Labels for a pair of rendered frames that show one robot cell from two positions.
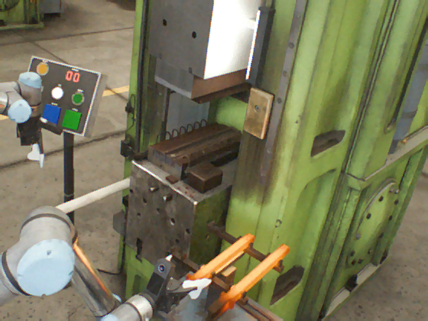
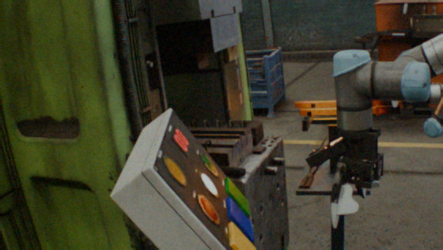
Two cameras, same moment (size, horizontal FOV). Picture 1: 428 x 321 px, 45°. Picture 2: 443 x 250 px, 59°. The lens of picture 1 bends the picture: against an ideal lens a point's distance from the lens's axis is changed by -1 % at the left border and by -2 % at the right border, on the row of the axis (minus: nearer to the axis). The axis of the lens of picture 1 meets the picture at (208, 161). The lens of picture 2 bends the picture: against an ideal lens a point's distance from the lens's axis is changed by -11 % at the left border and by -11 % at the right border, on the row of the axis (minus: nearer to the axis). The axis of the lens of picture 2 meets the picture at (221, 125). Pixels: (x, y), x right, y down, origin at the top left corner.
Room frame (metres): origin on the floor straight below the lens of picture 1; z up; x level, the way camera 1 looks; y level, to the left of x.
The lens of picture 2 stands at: (2.15, 1.41, 1.41)
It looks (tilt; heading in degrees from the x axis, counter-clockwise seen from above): 16 degrees down; 257
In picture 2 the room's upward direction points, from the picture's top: 7 degrees counter-clockwise
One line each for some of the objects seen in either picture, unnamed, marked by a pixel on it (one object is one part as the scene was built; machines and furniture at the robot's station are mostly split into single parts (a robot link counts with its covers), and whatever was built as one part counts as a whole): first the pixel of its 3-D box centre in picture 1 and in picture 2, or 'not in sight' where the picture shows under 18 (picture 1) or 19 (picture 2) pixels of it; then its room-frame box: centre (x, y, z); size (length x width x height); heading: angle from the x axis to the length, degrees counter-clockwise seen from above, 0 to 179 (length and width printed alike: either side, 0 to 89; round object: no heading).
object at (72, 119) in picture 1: (72, 120); (235, 198); (1.96, 0.60, 1.01); 0.07 x 0.05 x 0.07; 77
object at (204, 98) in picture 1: (219, 86); (161, 61); (2.00, 0.00, 1.24); 0.30 x 0.07 x 0.06; 142
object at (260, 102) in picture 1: (257, 113); (229, 37); (1.73, -0.15, 1.27); 0.09 x 0.02 x 0.17; 52
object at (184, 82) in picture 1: (211, 68); (164, 37); (1.99, 0.05, 1.32); 0.42 x 0.20 x 0.10; 142
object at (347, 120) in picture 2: (31, 108); (355, 117); (1.71, 0.68, 1.15); 0.08 x 0.08 x 0.05
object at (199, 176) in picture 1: (205, 177); (244, 132); (1.76, 0.00, 0.95); 0.12 x 0.08 x 0.06; 142
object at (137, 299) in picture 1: (139, 310); (433, 94); (0.98, 0.12, 0.98); 0.08 x 0.05 x 0.08; 57
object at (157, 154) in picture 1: (199, 147); (181, 146); (1.99, 0.05, 0.96); 0.42 x 0.20 x 0.09; 142
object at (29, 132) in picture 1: (30, 128); (358, 155); (1.71, 0.69, 1.07); 0.09 x 0.08 x 0.12; 124
